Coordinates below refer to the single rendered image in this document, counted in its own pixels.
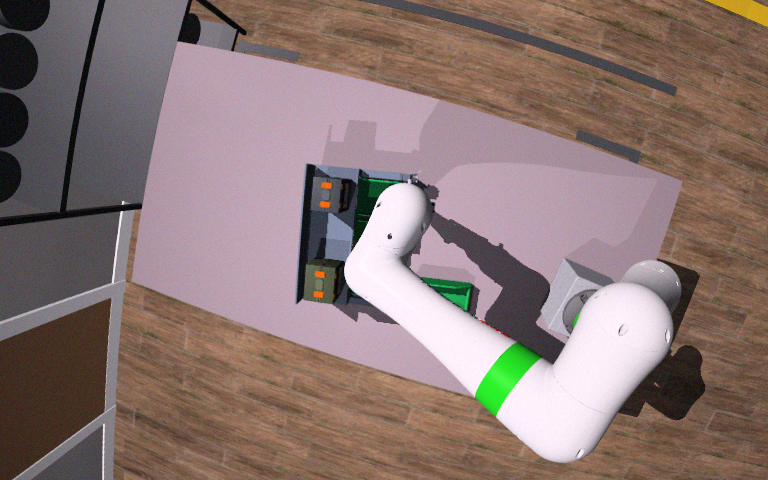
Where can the grey metal shelf rack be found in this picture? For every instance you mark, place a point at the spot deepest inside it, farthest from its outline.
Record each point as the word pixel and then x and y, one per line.
pixel 331 235

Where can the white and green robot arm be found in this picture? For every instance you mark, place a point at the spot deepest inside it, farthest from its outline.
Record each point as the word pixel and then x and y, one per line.
pixel 561 410

